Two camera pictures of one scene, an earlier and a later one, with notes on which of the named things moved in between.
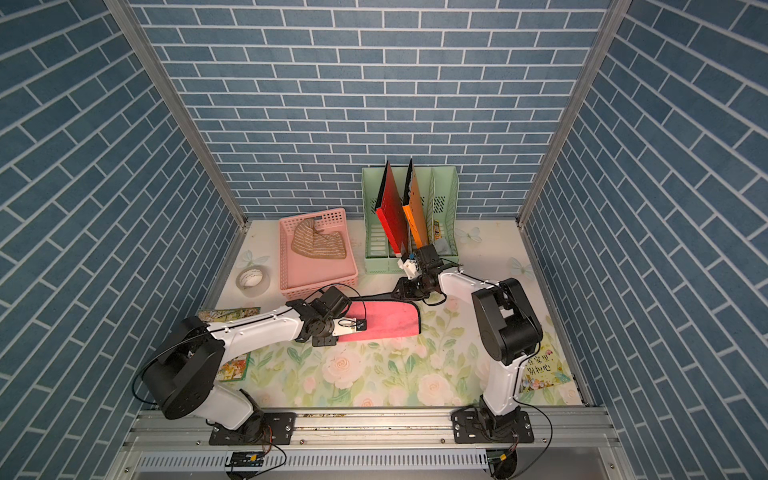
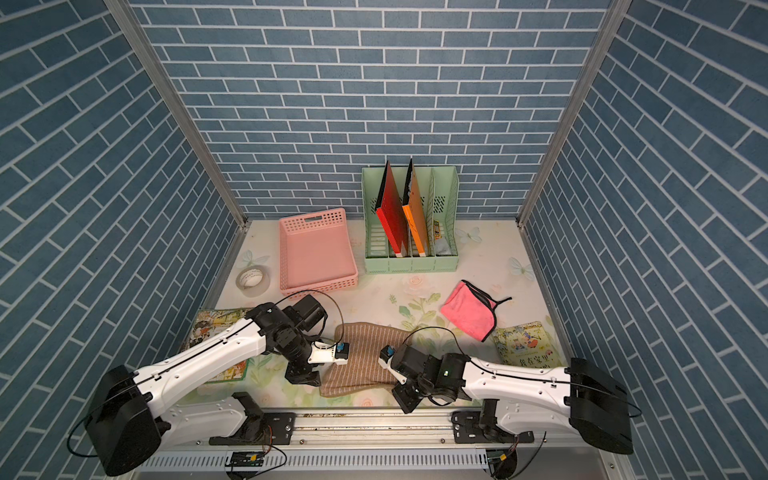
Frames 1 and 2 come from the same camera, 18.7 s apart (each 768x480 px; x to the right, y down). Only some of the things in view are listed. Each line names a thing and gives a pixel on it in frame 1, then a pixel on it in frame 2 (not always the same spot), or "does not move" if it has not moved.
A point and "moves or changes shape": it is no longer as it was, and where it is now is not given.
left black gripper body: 325,337 -> 301,369
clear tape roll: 252,280 does not move
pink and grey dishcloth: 386,316 moves or changes shape
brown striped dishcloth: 309,241 -> 363,372
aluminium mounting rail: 190,431 does not move
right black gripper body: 416,289 -> 409,393
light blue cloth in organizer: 441,246 does not move
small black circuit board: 246,459 does not move
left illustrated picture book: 236,369 does not move
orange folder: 416,210 does not move
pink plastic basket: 315,253 does not move
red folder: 390,210 does not move
